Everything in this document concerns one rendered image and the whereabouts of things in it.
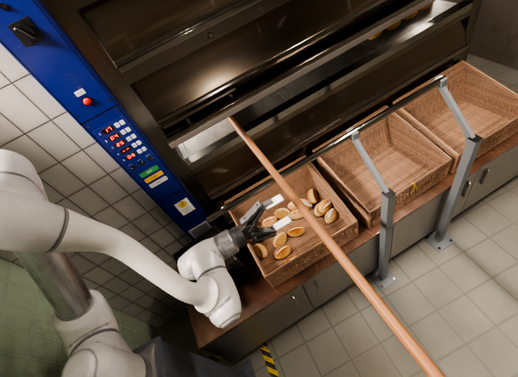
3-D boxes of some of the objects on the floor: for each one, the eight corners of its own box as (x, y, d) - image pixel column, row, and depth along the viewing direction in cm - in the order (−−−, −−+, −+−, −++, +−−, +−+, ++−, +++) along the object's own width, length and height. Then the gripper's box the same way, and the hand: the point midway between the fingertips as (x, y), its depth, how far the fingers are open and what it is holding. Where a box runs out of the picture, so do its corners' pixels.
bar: (275, 304, 199) (203, 213, 114) (418, 211, 211) (449, 68, 126) (298, 347, 177) (231, 277, 93) (455, 241, 190) (523, 93, 105)
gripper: (216, 212, 92) (273, 180, 94) (241, 247, 110) (288, 219, 112) (224, 228, 86) (284, 193, 88) (249, 262, 104) (297, 233, 106)
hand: (284, 210), depth 100 cm, fingers open, 13 cm apart
